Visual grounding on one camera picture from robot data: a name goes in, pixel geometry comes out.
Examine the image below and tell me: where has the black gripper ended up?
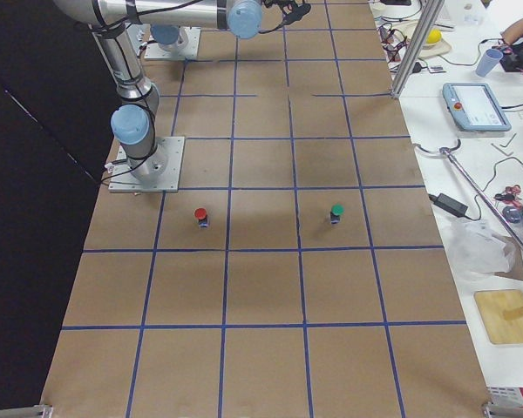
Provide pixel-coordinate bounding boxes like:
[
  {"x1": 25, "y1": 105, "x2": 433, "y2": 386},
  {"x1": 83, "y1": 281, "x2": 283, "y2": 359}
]
[{"x1": 263, "y1": 0, "x2": 312, "y2": 26}]

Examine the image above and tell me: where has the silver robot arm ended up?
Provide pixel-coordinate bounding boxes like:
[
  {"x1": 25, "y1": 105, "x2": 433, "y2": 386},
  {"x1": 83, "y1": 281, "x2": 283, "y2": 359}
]
[
  {"x1": 150, "y1": 24, "x2": 188, "y2": 51},
  {"x1": 55, "y1": 1, "x2": 311, "y2": 191}
]

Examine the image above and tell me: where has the green push button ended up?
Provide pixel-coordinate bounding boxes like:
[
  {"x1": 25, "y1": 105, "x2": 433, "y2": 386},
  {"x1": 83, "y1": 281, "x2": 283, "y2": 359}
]
[{"x1": 329, "y1": 204, "x2": 344, "y2": 225}]

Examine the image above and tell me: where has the red push button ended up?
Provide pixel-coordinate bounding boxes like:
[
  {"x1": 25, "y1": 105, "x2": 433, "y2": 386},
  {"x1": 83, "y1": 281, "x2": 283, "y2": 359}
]
[{"x1": 194, "y1": 207, "x2": 209, "y2": 228}]

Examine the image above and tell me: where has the person hand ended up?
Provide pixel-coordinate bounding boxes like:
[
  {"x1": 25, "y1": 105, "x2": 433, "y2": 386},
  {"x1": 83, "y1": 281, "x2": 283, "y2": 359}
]
[{"x1": 502, "y1": 18, "x2": 523, "y2": 45}]

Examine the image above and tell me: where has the yellow ball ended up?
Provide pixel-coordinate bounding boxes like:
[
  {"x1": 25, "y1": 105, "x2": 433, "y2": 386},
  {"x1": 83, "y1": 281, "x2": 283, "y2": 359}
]
[{"x1": 425, "y1": 29, "x2": 442, "y2": 47}]

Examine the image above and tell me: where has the light blue plastic cup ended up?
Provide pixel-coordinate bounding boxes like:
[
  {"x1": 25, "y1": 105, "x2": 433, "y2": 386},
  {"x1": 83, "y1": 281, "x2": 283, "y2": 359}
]
[{"x1": 475, "y1": 48, "x2": 504, "y2": 78}]

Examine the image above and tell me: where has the blue teach pendant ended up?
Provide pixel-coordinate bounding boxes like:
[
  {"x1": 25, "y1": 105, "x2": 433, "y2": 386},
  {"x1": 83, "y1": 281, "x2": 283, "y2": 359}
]
[{"x1": 442, "y1": 83, "x2": 512, "y2": 132}]

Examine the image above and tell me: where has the black power adapter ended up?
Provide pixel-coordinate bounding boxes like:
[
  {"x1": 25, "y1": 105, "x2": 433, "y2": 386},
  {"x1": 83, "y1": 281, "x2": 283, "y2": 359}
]
[{"x1": 431, "y1": 193, "x2": 468, "y2": 218}]

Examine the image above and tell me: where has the clear plastic bag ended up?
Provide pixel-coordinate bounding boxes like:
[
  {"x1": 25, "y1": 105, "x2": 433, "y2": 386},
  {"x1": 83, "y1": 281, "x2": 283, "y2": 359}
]
[{"x1": 440, "y1": 218, "x2": 523, "y2": 281}]

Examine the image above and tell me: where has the silver metal rod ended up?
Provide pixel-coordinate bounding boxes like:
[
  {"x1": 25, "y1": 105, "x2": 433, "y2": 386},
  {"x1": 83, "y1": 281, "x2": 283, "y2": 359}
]
[{"x1": 412, "y1": 138, "x2": 523, "y2": 273}]

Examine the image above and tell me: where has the wooden cutting board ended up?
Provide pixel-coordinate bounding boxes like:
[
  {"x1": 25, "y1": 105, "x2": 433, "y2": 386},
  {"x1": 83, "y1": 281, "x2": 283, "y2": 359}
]
[{"x1": 474, "y1": 289, "x2": 523, "y2": 345}]

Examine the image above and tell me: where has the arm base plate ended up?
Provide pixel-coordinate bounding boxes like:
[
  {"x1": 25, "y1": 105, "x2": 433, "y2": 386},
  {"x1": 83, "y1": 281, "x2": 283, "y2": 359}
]
[
  {"x1": 106, "y1": 137, "x2": 185, "y2": 192},
  {"x1": 145, "y1": 24, "x2": 200, "y2": 61}
]

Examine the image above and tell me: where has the aluminium frame post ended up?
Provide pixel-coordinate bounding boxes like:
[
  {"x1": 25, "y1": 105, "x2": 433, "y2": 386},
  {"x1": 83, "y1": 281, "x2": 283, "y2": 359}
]
[{"x1": 391, "y1": 0, "x2": 445, "y2": 98}]

